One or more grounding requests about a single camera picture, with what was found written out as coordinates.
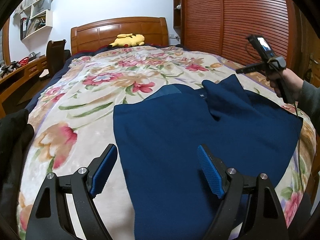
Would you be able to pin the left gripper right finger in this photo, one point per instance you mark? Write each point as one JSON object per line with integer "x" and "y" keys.
{"x": 263, "y": 216}

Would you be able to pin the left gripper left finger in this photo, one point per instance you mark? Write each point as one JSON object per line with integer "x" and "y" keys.
{"x": 50, "y": 217}

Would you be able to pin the navy blue suit jacket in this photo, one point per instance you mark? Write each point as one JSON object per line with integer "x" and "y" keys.
{"x": 158, "y": 139}

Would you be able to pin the person's right forearm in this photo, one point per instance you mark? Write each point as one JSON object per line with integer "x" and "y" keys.
{"x": 308, "y": 102}

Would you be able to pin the person's right hand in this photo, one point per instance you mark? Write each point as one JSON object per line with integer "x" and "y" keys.
{"x": 292, "y": 81}

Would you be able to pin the wooden louvered wardrobe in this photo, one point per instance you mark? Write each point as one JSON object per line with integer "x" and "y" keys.
{"x": 221, "y": 27}

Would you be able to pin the black garment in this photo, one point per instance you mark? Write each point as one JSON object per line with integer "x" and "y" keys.
{"x": 16, "y": 134}

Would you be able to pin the floral bed blanket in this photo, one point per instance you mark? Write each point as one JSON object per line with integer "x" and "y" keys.
{"x": 73, "y": 118}

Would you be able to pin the wooden headboard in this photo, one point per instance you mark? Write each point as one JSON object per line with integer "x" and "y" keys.
{"x": 96, "y": 35}

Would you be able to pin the wooden desk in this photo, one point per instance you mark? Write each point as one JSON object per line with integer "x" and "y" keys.
{"x": 13, "y": 81}

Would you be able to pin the yellow plush toy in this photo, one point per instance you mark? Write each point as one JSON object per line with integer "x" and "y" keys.
{"x": 128, "y": 40}

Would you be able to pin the red basket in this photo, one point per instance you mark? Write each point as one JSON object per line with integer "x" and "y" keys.
{"x": 24, "y": 61}

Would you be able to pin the dark wooden chair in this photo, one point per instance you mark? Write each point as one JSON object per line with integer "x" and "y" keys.
{"x": 56, "y": 56}

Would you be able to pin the grey gift bag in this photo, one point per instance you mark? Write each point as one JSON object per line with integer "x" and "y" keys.
{"x": 39, "y": 7}

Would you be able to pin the white wall shelf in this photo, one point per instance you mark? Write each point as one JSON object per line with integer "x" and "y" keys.
{"x": 36, "y": 16}

